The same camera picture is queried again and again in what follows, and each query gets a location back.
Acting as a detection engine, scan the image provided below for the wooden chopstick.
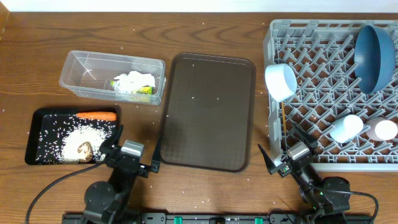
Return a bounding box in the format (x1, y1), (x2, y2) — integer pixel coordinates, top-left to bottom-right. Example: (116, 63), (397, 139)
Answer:
(281, 101), (287, 135)

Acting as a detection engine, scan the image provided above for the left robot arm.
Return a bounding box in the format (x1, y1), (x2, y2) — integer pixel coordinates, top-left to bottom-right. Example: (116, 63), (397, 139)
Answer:
(79, 126), (162, 224)

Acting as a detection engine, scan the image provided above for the white spilled rice pile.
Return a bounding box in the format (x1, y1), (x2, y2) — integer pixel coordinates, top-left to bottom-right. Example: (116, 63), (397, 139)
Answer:
(34, 114), (118, 164)

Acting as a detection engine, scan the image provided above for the black tray bin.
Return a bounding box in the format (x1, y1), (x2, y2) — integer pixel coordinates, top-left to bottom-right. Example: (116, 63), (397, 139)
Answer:
(25, 107), (119, 165)

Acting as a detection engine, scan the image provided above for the light blue rice bowl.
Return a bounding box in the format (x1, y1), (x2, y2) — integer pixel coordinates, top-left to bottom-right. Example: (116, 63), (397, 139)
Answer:
(264, 63), (297, 102)

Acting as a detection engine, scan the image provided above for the orange carrot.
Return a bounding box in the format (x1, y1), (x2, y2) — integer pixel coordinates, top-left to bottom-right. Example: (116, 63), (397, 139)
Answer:
(76, 111), (117, 121)

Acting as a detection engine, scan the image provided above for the blue plate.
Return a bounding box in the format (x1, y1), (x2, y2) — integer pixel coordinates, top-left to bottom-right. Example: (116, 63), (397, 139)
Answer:
(354, 25), (396, 94)

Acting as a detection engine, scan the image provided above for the light blue cup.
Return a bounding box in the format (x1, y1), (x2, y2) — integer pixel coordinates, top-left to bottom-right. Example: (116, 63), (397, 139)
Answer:
(330, 114), (364, 143)

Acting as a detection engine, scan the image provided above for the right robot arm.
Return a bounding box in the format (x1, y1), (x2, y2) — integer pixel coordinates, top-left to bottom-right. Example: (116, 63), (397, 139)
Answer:
(259, 124), (350, 223)

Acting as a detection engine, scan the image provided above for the white pink cup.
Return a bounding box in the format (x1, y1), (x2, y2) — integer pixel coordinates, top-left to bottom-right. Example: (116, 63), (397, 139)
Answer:
(366, 117), (397, 141)

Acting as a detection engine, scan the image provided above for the green snack wrapper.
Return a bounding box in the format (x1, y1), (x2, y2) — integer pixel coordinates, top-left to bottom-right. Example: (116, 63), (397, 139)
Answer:
(111, 81), (152, 95)

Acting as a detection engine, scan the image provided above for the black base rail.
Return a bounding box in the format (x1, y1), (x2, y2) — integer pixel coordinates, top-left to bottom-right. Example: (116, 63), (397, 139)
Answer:
(62, 212), (373, 224)

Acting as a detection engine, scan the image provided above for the grey dishwasher rack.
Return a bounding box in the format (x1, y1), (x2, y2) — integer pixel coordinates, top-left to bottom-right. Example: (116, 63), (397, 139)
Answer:
(263, 19), (397, 172)

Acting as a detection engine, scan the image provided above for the clear plastic bin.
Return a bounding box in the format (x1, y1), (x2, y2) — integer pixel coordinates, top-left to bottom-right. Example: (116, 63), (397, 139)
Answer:
(59, 50), (166, 105)

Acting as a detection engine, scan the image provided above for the brown serving tray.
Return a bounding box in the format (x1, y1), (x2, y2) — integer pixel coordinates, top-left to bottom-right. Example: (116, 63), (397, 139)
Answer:
(160, 53), (256, 173)

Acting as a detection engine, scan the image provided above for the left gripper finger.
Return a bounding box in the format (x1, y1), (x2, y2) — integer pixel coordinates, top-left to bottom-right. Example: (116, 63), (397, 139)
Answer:
(107, 125), (124, 149)
(150, 136), (162, 173)

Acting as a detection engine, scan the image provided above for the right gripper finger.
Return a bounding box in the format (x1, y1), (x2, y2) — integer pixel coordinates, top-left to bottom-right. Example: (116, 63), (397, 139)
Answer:
(292, 123), (318, 149)
(258, 144), (275, 170)

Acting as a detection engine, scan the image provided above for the brown food scrap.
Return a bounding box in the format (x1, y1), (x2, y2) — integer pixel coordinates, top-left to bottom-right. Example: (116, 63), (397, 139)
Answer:
(77, 141), (93, 163)

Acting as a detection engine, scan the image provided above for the white tissue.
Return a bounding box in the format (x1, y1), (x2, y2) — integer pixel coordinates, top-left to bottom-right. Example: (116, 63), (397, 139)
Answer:
(112, 71), (155, 93)

